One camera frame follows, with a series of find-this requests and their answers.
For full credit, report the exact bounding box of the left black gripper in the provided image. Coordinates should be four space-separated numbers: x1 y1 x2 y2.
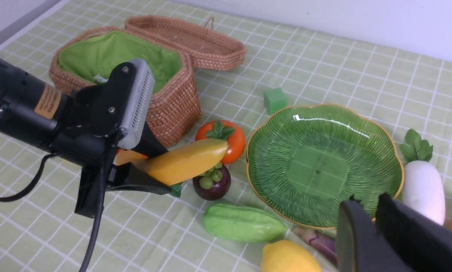
50 85 172 218

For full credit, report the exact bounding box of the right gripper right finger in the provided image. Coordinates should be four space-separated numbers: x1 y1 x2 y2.
376 193 452 272

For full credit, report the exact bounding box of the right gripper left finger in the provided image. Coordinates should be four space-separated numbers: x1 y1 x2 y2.
336 196 414 272

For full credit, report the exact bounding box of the yellow banana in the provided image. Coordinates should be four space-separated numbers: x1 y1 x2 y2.
114 138 229 186

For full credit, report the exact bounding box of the dark purple mangosteen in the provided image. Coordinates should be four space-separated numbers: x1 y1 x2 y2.
192 162 231 200

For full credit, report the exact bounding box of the yellow lemon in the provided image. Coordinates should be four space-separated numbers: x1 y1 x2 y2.
260 240 322 272

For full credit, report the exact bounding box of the orange persimmon with green calyx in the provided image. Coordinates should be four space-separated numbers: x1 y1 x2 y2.
195 120 246 165

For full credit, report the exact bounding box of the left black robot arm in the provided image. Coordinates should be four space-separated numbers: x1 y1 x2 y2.
0 58 172 218

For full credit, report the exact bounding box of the white radish with leaves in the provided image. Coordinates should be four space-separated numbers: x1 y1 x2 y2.
399 129 446 226

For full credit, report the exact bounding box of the woven rattan basket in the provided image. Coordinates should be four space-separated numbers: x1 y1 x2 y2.
49 26 201 147

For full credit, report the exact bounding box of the green leaf-shaped glass plate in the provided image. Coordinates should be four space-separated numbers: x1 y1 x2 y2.
246 104 404 230

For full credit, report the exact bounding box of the green fabric basket liner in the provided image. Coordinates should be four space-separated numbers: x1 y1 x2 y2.
58 31 182 93

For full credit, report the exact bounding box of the woven rattan basket lid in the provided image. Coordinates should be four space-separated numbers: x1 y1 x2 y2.
125 15 247 71

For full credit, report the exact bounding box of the green foam cube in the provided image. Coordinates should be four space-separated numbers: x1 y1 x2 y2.
263 87 288 115

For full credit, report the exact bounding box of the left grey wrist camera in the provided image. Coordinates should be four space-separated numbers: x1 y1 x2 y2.
90 58 155 150

